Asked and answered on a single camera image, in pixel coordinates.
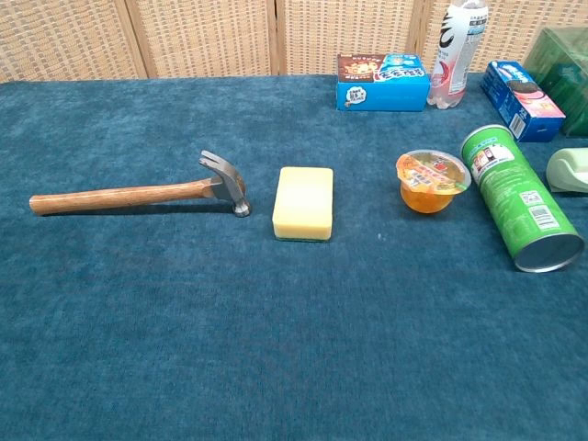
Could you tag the green chips can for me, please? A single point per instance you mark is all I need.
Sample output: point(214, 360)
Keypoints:
point(514, 193)

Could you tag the pale green lint roller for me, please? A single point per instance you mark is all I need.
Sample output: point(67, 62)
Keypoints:
point(567, 172)

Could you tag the white pink drink bottle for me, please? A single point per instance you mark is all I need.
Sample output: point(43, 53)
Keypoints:
point(452, 69)

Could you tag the green transparent box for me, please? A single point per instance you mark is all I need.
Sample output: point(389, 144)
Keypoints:
point(565, 69)

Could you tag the blue plush table cloth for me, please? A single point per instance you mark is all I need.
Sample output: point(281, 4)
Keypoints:
point(275, 321)

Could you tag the blue chocolate snack box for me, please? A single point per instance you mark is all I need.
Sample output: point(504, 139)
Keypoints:
point(390, 94)

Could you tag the woven rattan folding screen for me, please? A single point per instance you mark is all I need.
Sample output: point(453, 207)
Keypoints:
point(206, 37)

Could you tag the orange fruit jelly cup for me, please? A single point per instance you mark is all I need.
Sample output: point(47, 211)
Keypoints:
point(427, 195)

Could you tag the blue Oreo cookie box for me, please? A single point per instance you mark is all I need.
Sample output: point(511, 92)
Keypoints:
point(519, 101)

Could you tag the yellow sponge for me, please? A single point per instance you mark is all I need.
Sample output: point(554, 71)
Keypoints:
point(303, 202)

